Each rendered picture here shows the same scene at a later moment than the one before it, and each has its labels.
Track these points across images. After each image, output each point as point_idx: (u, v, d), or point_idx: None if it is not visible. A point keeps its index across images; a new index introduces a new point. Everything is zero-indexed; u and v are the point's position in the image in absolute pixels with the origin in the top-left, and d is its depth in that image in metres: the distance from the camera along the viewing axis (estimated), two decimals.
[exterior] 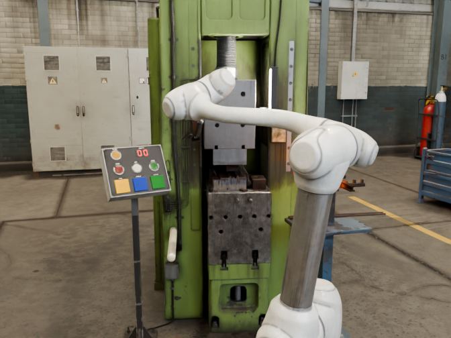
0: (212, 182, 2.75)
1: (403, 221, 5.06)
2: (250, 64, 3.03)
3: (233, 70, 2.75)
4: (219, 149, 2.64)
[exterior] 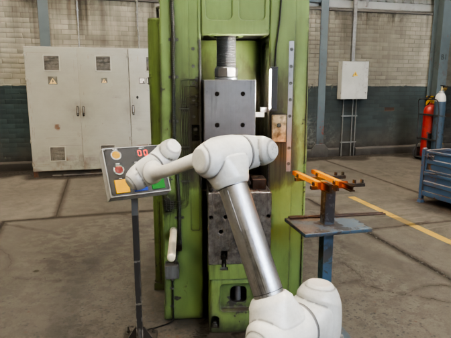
0: None
1: (403, 221, 5.06)
2: (250, 64, 3.03)
3: (233, 70, 2.75)
4: None
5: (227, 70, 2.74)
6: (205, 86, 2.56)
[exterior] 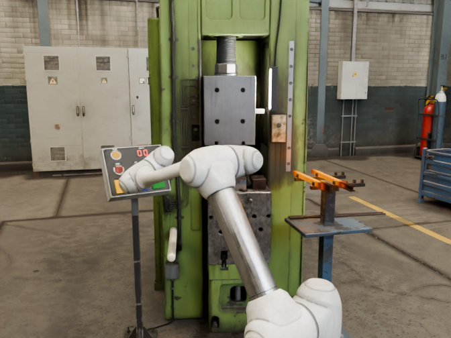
0: None
1: (403, 221, 5.06)
2: (250, 64, 3.03)
3: (233, 66, 2.75)
4: None
5: (227, 66, 2.73)
6: (205, 82, 2.56)
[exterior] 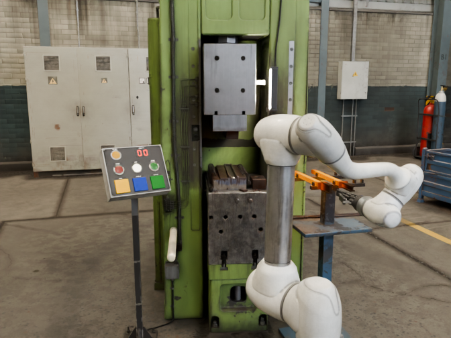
0: (212, 182, 2.75)
1: (403, 221, 5.06)
2: None
3: (233, 36, 2.72)
4: (219, 115, 2.60)
5: (227, 36, 2.70)
6: (205, 49, 2.52)
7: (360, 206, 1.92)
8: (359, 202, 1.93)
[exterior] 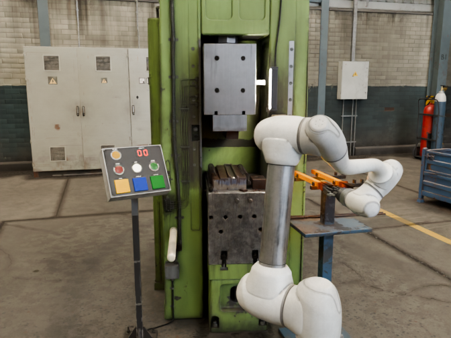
0: (212, 182, 2.75)
1: (403, 221, 5.06)
2: None
3: (233, 36, 2.72)
4: (219, 115, 2.60)
5: (227, 36, 2.70)
6: (205, 49, 2.52)
7: (342, 198, 2.05)
8: (341, 194, 2.06)
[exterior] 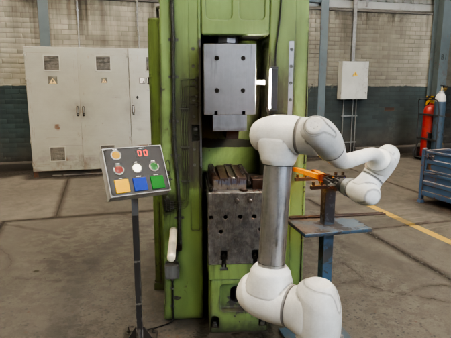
0: (212, 182, 2.75)
1: (403, 221, 5.06)
2: None
3: (233, 36, 2.72)
4: (219, 115, 2.60)
5: (227, 36, 2.70)
6: (205, 49, 2.52)
7: (343, 188, 2.04)
8: (342, 184, 2.05)
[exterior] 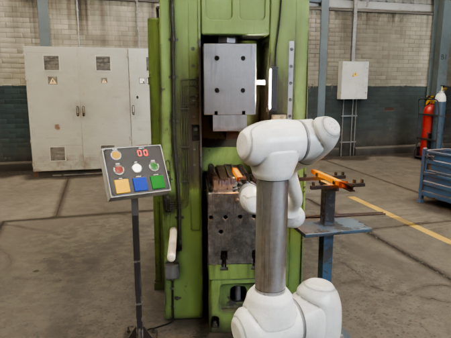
0: (212, 182, 2.75)
1: (403, 221, 5.06)
2: None
3: (233, 36, 2.72)
4: (219, 115, 2.60)
5: (227, 36, 2.70)
6: (205, 49, 2.52)
7: (239, 193, 1.99)
8: (239, 190, 2.00)
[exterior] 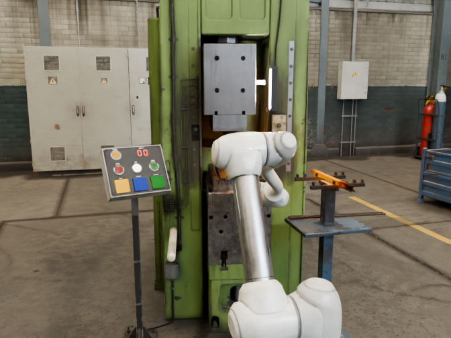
0: (212, 182, 2.75)
1: (403, 221, 5.06)
2: None
3: (233, 36, 2.72)
4: (219, 115, 2.60)
5: (227, 36, 2.70)
6: (205, 49, 2.52)
7: (231, 182, 2.33)
8: None
